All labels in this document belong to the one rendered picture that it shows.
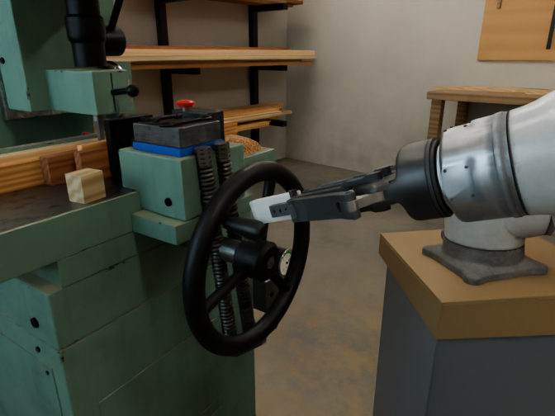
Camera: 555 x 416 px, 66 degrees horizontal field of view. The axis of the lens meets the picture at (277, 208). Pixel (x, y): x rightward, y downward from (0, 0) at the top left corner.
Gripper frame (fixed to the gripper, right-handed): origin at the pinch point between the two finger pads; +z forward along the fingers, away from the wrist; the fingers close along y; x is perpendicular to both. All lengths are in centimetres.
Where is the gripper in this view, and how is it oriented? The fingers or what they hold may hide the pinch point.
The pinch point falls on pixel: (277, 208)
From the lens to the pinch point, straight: 51.7
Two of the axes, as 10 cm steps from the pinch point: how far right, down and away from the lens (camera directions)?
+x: 2.9, 9.5, 1.4
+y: -5.5, 2.8, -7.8
